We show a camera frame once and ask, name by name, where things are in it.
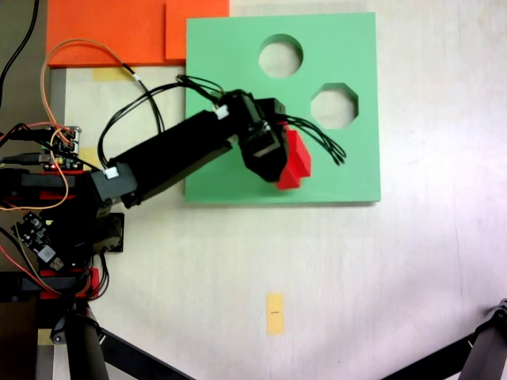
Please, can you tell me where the red cross columnar block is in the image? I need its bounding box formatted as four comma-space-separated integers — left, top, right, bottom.
276, 126, 313, 192

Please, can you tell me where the green shape hole board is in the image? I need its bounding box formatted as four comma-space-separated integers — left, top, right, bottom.
183, 11, 383, 208

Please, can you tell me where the orange flat block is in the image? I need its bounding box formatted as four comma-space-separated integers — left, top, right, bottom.
45, 0, 231, 69

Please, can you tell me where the yellow tape strip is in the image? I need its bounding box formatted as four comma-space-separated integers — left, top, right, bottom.
92, 66, 139, 83
265, 292, 287, 337

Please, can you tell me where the red table clamp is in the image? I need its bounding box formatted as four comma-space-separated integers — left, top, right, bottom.
10, 190, 71, 201
38, 267, 101, 301

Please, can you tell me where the black tripod brace bar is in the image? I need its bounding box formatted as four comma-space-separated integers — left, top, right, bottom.
97, 327, 196, 380

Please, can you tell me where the black circuit board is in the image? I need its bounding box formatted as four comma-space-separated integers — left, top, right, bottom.
10, 211, 67, 275

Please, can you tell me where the notched black tripod leg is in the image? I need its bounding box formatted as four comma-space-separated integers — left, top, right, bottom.
378, 298, 507, 380

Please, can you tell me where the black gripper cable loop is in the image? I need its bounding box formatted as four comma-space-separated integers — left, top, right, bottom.
276, 113, 349, 167

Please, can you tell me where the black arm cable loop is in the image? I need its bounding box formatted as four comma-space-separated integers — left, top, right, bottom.
96, 74, 226, 170

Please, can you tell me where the long orange wire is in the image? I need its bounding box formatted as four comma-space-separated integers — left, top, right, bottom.
40, 38, 139, 211

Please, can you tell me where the black usb cable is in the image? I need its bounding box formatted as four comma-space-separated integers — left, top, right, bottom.
0, 151, 53, 165

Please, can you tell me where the black power cable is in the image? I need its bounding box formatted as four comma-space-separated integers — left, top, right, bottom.
0, 0, 41, 108

